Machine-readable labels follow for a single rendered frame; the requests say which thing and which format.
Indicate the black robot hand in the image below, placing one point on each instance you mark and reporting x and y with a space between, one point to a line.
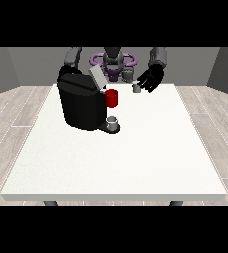
68 69
152 77

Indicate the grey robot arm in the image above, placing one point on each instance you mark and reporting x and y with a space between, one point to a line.
158 57
72 57

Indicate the small grey coffee pod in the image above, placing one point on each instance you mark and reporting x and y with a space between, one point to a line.
136 88

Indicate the black coffee machine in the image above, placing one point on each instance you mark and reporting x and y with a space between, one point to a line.
81 103

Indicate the red pod holder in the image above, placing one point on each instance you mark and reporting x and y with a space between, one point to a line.
111 97

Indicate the grey robot trunk purple rings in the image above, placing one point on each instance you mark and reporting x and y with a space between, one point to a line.
114 66

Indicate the small grey cup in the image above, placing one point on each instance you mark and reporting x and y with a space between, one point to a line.
112 123

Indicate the dark table leg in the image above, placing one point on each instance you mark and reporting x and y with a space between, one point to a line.
50 203
175 203

